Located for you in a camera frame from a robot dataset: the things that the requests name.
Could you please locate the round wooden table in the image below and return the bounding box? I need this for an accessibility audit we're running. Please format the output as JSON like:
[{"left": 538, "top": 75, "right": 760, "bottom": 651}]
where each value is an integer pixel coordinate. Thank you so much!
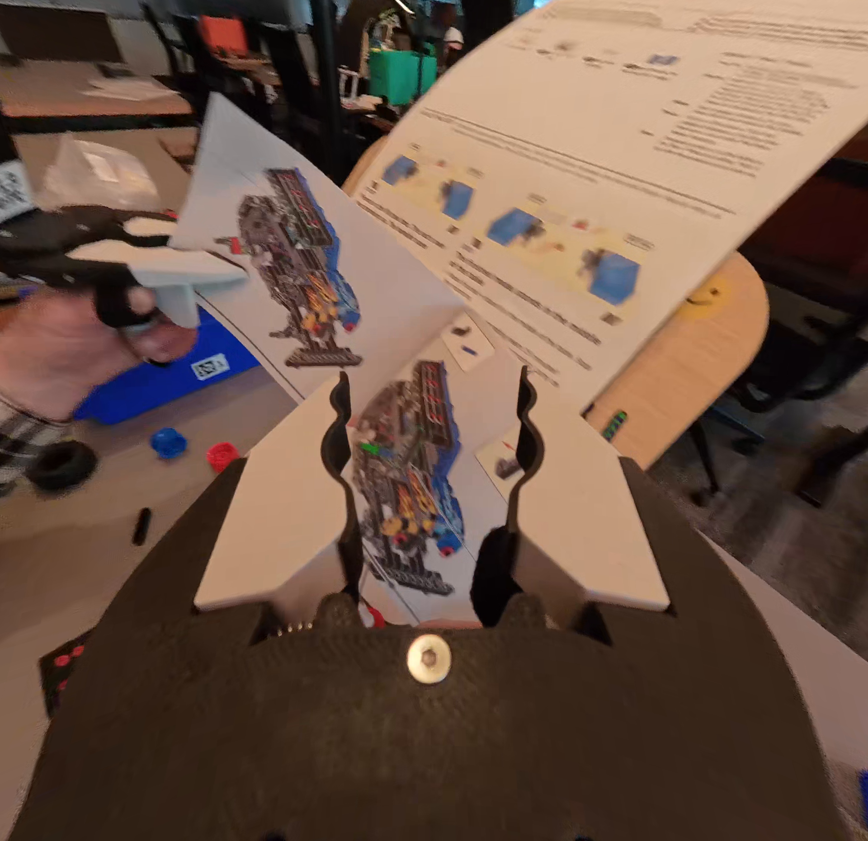
[{"left": 583, "top": 251, "right": 770, "bottom": 469}]

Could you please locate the orange box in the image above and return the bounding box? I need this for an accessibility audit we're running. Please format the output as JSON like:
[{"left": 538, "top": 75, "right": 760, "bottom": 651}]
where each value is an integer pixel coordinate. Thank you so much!
[{"left": 198, "top": 15, "right": 246, "bottom": 56}]

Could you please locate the person's left forearm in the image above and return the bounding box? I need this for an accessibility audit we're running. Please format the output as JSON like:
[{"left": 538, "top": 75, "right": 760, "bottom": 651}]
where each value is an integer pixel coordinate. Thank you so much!
[{"left": 0, "top": 400, "right": 69, "bottom": 489}]

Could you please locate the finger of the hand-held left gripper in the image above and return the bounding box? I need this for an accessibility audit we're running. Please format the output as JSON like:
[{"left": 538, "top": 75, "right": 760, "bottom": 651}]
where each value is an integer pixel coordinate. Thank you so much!
[
  {"left": 64, "top": 240, "right": 248, "bottom": 330},
  {"left": 121, "top": 216, "right": 179, "bottom": 247}
]

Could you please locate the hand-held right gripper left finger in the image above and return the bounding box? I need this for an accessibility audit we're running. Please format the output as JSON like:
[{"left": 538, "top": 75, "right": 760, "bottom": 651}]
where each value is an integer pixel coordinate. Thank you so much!
[{"left": 193, "top": 372, "right": 367, "bottom": 615}]

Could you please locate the clear plastic bag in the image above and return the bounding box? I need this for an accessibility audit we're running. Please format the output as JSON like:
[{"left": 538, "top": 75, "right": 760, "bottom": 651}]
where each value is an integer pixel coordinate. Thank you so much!
[{"left": 37, "top": 132, "right": 164, "bottom": 211}]

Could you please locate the black rubber tire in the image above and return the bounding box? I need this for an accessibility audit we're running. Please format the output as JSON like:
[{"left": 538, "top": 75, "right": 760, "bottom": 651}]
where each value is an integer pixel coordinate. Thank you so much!
[{"left": 27, "top": 440, "right": 99, "bottom": 495}]

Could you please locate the printed instruction sheet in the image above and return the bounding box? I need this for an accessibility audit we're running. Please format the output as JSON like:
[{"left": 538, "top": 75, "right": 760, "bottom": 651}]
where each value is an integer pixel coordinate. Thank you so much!
[{"left": 342, "top": 0, "right": 868, "bottom": 408}]

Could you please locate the brown wooden table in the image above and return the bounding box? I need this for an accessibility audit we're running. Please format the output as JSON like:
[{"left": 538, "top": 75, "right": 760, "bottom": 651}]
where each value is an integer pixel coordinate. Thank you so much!
[{"left": 0, "top": 61, "right": 198, "bottom": 133}]

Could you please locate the green crate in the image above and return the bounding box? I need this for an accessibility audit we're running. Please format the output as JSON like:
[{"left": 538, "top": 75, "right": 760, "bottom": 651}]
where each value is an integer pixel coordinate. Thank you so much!
[{"left": 368, "top": 49, "right": 438, "bottom": 106}]

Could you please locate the black office chair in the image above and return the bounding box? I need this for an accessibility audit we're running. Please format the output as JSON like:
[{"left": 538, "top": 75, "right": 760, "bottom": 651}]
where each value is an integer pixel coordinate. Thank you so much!
[{"left": 692, "top": 156, "right": 868, "bottom": 510}]

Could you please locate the person's left hand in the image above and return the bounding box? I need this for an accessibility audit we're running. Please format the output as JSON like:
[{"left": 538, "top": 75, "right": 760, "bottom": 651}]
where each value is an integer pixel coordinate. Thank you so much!
[{"left": 0, "top": 282, "right": 201, "bottom": 422}]

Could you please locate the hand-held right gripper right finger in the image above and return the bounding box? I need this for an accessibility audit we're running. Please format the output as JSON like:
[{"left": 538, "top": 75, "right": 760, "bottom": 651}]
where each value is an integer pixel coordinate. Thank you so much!
[{"left": 470, "top": 366, "right": 672, "bottom": 628}]

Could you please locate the grey desk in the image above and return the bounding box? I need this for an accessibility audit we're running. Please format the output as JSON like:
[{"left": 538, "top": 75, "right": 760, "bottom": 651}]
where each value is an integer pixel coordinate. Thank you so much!
[{"left": 0, "top": 360, "right": 868, "bottom": 841}]

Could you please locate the black pole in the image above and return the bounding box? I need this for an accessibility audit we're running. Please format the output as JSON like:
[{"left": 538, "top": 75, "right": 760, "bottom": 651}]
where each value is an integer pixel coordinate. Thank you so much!
[{"left": 308, "top": 0, "right": 348, "bottom": 178}]

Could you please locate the blue plastic bin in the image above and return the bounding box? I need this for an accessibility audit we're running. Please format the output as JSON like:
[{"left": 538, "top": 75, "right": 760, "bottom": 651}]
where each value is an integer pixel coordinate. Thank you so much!
[{"left": 73, "top": 305, "right": 262, "bottom": 425}]

